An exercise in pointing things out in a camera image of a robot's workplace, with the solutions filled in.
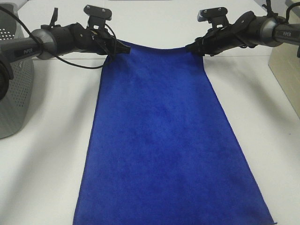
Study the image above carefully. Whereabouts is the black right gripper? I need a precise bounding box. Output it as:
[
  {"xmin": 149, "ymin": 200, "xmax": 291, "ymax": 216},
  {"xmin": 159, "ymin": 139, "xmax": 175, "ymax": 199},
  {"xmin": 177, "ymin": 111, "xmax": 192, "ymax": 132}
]
[{"xmin": 186, "ymin": 11, "xmax": 257, "ymax": 56}]

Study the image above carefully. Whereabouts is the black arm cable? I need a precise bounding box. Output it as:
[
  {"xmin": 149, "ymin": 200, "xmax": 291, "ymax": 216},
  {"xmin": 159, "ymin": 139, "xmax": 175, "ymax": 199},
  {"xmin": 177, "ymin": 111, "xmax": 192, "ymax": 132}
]
[
  {"xmin": 262, "ymin": 0, "xmax": 300, "ymax": 24},
  {"xmin": 0, "ymin": 6, "xmax": 117, "ymax": 70}
]

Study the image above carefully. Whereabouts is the beige box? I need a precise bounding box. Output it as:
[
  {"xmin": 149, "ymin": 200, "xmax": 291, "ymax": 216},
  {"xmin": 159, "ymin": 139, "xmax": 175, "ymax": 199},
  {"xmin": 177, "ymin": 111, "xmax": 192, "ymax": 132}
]
[{"xmin": 268, "ymin": 44, "xmax": 300, "ymax": 115}]

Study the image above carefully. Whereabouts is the grey perforated plastic basket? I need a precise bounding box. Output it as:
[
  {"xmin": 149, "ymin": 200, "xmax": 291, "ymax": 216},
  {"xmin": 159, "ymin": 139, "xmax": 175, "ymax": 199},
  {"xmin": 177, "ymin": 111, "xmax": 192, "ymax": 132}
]
[{"xmin": 0, "ymin": 11, "xmax": 34, "ymax": 139}]

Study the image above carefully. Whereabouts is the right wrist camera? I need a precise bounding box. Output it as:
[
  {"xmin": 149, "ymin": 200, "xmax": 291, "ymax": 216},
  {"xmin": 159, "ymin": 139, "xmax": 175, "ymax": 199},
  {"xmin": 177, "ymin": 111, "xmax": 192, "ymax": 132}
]
[{"xmin": 197, "ymin": 7, "xmax": 229, "ymax": 30}]

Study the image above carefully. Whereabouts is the blue microfibre towel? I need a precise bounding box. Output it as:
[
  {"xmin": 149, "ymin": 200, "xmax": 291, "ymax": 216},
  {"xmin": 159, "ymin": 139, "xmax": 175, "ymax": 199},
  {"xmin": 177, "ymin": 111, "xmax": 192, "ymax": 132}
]
[{"xmin": 73, "ymin": 44, "xmax": 274, "ymax": 225}]

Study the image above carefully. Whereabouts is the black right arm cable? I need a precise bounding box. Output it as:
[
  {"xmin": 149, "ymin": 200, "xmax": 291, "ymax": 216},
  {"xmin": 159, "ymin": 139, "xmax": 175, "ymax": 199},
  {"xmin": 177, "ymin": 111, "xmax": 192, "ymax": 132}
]
[{"xmin": 262, "ymin": 0, "xmax": 300, "ymax": 24}]

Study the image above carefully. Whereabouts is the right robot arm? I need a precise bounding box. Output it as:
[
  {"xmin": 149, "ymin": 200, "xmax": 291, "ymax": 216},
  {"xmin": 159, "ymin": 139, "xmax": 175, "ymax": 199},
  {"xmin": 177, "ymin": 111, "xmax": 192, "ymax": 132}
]
[{"xmin": 186, "ymin": 11, "xmax": 300, "ymax": 56}]

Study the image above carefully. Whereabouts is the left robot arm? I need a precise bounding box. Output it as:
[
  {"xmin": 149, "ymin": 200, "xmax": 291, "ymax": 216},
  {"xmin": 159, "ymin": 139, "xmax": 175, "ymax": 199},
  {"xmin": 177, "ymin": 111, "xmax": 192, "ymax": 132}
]
[{"xmin": 0, "ymin": 23, "xmax": 130, "ymax": 98}]

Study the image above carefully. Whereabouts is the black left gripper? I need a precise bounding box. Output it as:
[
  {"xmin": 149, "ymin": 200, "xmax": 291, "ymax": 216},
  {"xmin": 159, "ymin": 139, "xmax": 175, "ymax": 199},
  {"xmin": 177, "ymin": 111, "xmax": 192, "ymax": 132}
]
[{"xmin": 70, "ymin": 23, "xmax": 131, "ymax": 55}]

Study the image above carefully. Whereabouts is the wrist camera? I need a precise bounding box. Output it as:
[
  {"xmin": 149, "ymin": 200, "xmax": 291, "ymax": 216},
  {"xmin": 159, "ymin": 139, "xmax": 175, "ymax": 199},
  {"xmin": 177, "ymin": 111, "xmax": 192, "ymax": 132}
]
[
  {"xmin": 83, "ymin": 5, "xmax": 112, "ymax": 30},
  {"xmin": 197, "ymin": 7, "xmax": 229, "ymax": 30}
]

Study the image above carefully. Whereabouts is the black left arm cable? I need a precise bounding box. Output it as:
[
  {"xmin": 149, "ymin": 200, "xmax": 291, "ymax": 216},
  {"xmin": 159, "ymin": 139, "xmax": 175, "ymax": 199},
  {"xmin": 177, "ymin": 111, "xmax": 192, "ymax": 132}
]
[{"xmin": 0, "ymin": 6, "xmax": 117, "ymax": 70}]

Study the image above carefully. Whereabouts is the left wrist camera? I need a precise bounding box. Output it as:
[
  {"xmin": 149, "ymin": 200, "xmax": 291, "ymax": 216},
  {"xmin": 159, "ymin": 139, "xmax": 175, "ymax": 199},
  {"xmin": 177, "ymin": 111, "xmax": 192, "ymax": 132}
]
[{"xmin": 83, "ymin": 5, "xmax": 112, "ymax": 30}]

